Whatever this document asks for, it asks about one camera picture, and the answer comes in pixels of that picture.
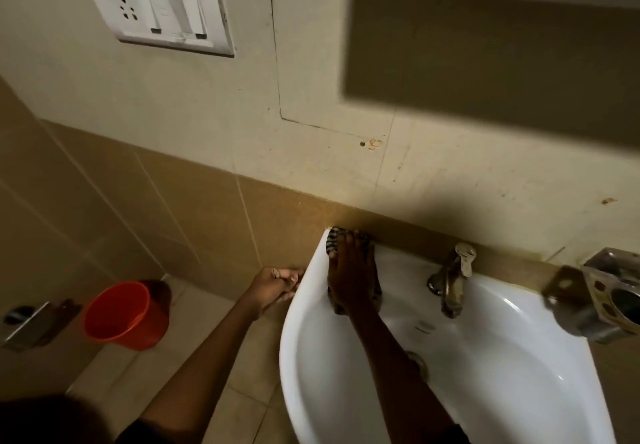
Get metal toilet paper holder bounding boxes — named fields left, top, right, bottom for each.
left=0, top=298, right=84, bottom=352

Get metal basin faucet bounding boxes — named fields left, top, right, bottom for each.
left=426, top=242, right=478, bottom=320

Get person's right forearm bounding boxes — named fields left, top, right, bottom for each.
left=344, top=305, right=462, bottom=444

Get striped cleaning cloth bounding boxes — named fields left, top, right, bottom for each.
left=324, top=227, right=384, bottom=316

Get white ceramic wash basin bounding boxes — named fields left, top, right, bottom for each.
left=279, top=228, right=617, bottom=444

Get metal wall holder with holes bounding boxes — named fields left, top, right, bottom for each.
left=542, top=247, right=640, bottom=345

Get metal basin drain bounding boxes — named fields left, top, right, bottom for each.
left=406, top=351, right=431, bottom=380

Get person's right hand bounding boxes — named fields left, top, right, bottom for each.
left=327, top=230, right=384, bottom=316

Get orange plastic bucket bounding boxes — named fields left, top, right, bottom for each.
left=82, top=280, right=174, bottom=352

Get white switch and socket plate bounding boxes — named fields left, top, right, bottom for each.
left=79, top=0, right=236, bottom=58

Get person's left hand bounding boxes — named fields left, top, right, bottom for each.
left=243, top=267, right=306, bottom=321

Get person's left forearm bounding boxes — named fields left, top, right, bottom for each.
left=140, top=294, right=275, bottom=444

